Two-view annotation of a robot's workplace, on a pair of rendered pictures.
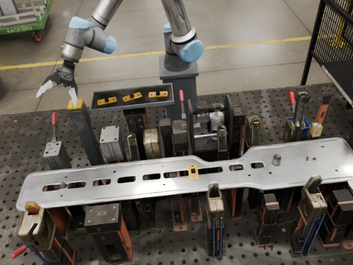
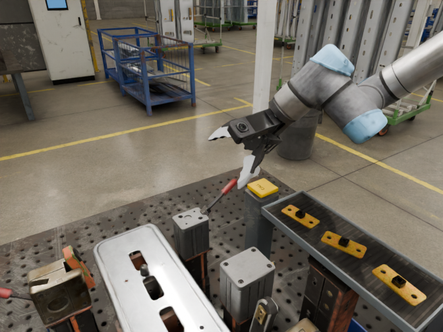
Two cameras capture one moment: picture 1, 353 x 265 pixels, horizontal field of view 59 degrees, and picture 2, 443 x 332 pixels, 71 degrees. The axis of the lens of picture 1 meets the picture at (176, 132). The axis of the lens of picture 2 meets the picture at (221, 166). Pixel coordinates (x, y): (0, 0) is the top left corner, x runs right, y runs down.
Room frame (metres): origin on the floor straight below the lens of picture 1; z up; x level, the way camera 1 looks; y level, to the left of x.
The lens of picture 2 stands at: (0.67, -0.08, 1.62)
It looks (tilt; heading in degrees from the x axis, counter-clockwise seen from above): 30 degrees down; 57
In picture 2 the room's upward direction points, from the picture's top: straight up
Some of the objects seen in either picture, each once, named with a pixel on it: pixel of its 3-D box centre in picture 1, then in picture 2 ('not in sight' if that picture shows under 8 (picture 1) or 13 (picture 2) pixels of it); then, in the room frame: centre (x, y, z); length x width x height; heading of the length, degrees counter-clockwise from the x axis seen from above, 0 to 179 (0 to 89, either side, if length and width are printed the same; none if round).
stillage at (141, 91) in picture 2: not in sight; (153, 72); (2.49, 4.70, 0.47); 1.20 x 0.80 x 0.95; 91
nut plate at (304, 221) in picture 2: (106, 100); (300, 214); (1.13, 0.29, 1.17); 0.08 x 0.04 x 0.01; 98
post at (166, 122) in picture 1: (169, 152); not in sight; (1.02, 0.04, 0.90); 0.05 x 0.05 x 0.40; 0
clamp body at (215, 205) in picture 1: (215, 225); not in sight; (0.63, -0.11, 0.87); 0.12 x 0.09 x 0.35; 0
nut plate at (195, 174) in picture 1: (193, 171); not in sight; (0.80, -0.05, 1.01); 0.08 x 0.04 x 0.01; 0
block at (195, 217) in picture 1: (194, 191); not in sight; (0.82, -0.05, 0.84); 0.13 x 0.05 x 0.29; 0
